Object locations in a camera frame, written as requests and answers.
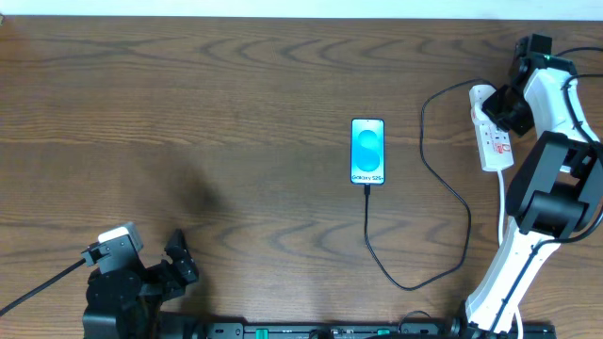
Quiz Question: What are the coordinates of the black USB-C charging cable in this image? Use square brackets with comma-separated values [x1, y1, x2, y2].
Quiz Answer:
[362, 78, 496, 292]

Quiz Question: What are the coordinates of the blue Galaxy smartphone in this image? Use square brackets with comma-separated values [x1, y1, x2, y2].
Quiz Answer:
[350, 118, 385, 186]

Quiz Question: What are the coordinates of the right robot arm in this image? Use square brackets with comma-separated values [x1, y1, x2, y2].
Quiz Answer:
[457, 34, 602, 338]

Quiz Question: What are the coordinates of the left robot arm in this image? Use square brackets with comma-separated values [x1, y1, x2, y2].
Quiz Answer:
[82, 222, 199, 338]

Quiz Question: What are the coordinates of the white charger plug adapter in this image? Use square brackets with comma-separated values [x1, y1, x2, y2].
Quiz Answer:
[469, 85, 496, 118]

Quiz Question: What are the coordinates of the white power strip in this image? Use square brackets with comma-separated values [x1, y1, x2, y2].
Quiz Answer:
[471, 103, 514, 172]

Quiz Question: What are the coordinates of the black left camera cable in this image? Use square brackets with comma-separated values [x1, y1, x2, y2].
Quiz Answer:
[0, 257, 89, 317]

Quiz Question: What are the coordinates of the black camera cable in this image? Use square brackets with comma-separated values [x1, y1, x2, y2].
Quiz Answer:
[0, 257, 89, 317]
[489, 46, 603, 335]

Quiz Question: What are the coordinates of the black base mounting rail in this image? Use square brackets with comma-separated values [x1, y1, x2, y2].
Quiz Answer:
[159, 310, 557, 339]

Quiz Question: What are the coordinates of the white power strip cord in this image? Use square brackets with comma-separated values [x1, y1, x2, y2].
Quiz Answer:
[497, 169, 525, 339]

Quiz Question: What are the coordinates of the black right camera cable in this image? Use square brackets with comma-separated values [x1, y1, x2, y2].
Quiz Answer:
[489, 46, 603, 335]

